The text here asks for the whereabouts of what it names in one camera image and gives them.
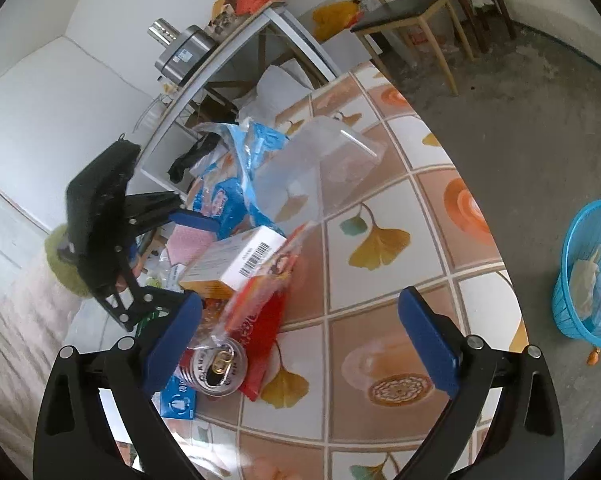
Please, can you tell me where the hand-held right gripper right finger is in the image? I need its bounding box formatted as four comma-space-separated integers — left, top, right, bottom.
398, 286, 566, 480

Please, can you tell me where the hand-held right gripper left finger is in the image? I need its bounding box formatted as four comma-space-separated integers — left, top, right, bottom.
33, 290, 206, 480

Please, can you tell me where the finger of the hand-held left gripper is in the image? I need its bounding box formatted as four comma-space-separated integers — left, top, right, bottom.
123, 191, 220, 235
93, 260, 184, 333

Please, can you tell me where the pink packet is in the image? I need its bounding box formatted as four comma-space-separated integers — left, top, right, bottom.
165, 225, 216, 266

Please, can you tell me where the red drink can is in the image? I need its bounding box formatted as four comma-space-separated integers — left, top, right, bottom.
180, 337, 248, 398

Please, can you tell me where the blue white toothpaste box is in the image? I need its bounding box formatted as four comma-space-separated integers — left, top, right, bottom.
158, 375, 198, 421

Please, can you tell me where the blue white plastic bag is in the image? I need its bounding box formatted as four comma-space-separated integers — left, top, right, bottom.
188, 117, 288, 241

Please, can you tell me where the clear plastic container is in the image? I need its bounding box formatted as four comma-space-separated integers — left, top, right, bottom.
253, 116, 387, 226

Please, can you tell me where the blue plastic wastebasket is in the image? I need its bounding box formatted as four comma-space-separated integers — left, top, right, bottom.
552, 200, 601, 348

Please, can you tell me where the person's left forearm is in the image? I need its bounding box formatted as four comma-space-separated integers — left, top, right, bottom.
0, 225, 101, 411

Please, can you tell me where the white orange carton box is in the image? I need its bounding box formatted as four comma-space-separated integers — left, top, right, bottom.
179, 226, 287, 301

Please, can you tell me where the black bag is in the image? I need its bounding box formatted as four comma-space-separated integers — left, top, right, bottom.
168, 132, 218, 184

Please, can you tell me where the red snack wrapper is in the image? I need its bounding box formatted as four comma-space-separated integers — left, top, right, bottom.
213, 222, 311, 402

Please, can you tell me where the white crumpled paper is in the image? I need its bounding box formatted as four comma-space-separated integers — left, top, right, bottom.
571, 245, 601, 316

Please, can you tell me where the silver metal appliance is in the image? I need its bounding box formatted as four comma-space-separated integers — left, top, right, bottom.
147, 17, 216, 83

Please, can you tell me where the printed snack bag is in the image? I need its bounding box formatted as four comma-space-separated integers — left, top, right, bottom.
208, 0, 241, 41

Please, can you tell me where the yellow plastic bag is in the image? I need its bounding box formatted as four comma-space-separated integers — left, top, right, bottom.
312, 0, 366, 43

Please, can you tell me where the wooden chair black seat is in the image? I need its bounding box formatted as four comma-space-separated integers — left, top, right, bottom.
345, 0, 474, 97

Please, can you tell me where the white metal frame table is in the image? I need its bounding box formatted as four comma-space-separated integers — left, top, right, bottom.
138, 2, 344, 196

